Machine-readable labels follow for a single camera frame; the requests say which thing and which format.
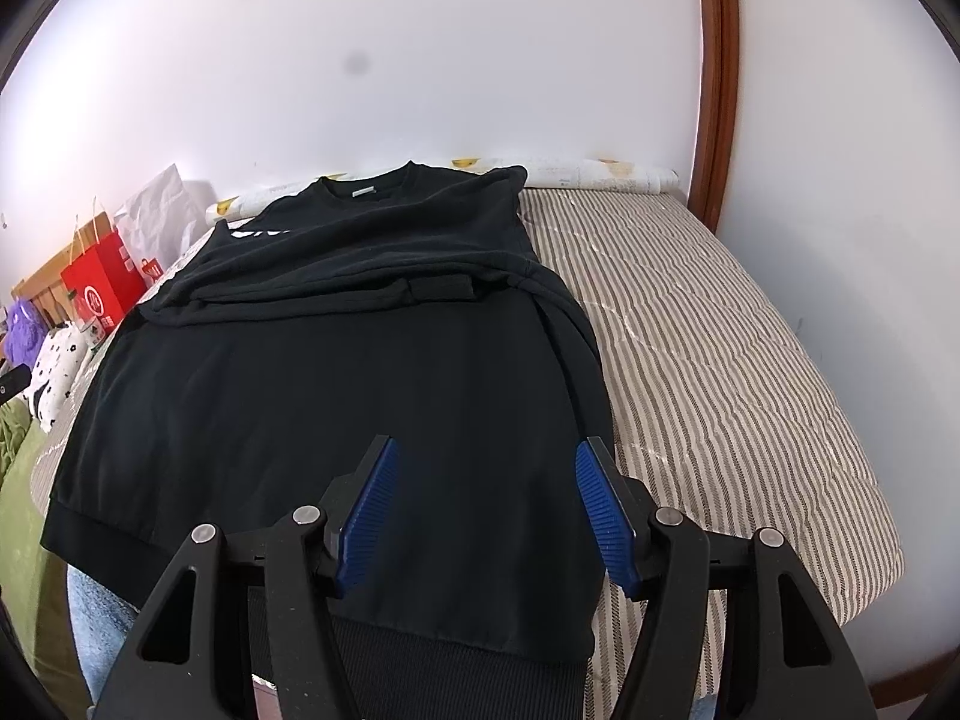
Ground brown wooden baseboard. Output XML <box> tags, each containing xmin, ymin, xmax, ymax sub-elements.
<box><xmin>870</xmin><ymin>660</ymin><xmax>925</xmax><ymax>720</ymax></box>

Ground green blanket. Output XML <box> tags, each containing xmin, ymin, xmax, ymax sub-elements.
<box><xmin>0</xmin><ymin>397</ymin><xmax>91</xmax><ymax>720</ymax></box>

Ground wooden headboard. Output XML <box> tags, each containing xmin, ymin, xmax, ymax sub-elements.
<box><xmin>11</xmin><ymin>251</ymin><xmax>80</xmax><ymax>323</ymax></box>

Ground red paper gift bag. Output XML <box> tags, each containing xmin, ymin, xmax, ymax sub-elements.
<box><xmin>60</xmin><ymin>214</ymin><xmax>147</xmax><ymax>335</ymax></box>

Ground purple plush toy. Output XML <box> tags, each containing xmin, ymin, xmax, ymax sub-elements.
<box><xmin>0</xmin><ymin>298</ymin><xmax>40</xmax><ymax>370</ymax></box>

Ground striped quilted mat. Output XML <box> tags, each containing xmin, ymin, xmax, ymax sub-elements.
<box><xmin>30</xmin><ymin>184</ymin><xmax>905</xmax><ymax>717</ymax></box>

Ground white black-spotted cloth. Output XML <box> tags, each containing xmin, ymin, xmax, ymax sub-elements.
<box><xmin>22</xmin><ymin>319</ymin><xmax>102</xmax><ymax>432</ymax></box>

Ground black long-sleeve sweatshirt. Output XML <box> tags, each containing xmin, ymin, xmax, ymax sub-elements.
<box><xmin>39</xmin><ymin>160</ymin><xmax>617</xmax><ymax>720</ymax></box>

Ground rolled printed white paper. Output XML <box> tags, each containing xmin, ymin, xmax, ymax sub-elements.
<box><xmin>206</xmin><ymin>152</ymin><xmax>680</xmax><ymax>226</ymax></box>

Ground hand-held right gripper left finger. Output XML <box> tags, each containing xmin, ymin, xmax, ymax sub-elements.
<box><xmin>94</xmin><ymin>435</ymin><xmax>400</xmax><ymax>720</ymax></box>

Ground brown wooden door frame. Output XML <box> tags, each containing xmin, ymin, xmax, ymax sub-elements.
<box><xmin>690</xmin><ymin>0</ymin><xmax>742</xmax><ymax>237</ymax></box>

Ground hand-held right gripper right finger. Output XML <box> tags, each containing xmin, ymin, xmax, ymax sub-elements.
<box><xmin>574</xmin><ymin>435</ymin><xmax>878</xmax><ymax>720</ymax></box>

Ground white shopping bag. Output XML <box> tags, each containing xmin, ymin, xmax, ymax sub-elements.
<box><xmin>112</xmin><ymin>163</ymin><xmax>218</xmax><ymax>293</ymax></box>

